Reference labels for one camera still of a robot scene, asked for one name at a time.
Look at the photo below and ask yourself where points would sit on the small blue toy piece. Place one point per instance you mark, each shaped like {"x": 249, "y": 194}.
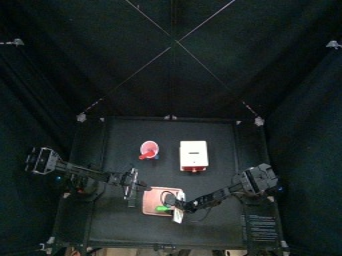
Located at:
{"x": 157, "y": 156}

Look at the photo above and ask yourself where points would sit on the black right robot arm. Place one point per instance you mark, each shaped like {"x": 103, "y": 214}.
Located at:
{"x": 242, "y": 185}

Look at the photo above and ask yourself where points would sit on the red toy cup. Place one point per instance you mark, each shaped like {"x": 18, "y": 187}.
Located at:
{"x": 149, "y": 149}

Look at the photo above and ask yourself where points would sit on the silver frame corner bracket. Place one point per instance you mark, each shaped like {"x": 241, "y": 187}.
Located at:
{"x": 259, "y": 121}
{"x": 333, "y": 44}
{"x": 80, "y": 117}
{"x": 16, "y": 42}

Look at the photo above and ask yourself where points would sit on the pink square plate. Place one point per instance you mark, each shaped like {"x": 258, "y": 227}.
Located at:
{"x": 154, "y": 200}

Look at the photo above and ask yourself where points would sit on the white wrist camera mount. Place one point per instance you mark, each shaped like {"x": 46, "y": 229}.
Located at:
{"x": 179, "y": 216}

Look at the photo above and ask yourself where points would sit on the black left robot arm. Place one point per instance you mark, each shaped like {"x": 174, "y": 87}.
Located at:
{"x": 75, "y": 170}

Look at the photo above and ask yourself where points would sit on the white box with red base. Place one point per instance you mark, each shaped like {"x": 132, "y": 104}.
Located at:
{"x": 194, "y": 158}

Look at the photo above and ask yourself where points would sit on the white text label sticker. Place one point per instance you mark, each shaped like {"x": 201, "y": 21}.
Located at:
{"x": 262, "y": 226}

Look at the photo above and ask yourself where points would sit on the green toy pea pod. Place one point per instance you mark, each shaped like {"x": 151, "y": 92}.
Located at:
{"x": 161, "y": 209}

